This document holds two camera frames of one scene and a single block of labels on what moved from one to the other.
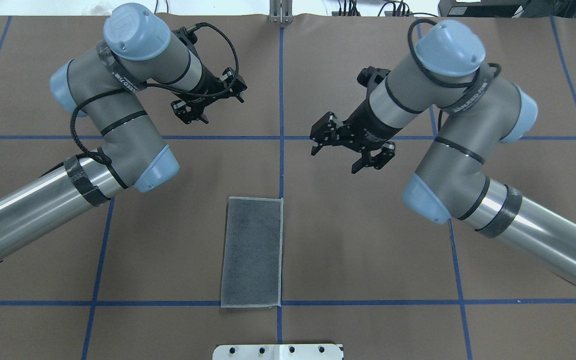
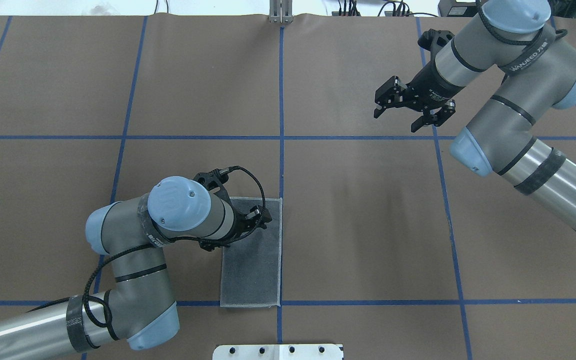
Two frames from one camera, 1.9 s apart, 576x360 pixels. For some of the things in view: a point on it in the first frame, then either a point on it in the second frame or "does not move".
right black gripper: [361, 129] → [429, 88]
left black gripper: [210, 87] → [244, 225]
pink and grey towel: [251, 265] does not move
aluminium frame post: [280, 11] does not move
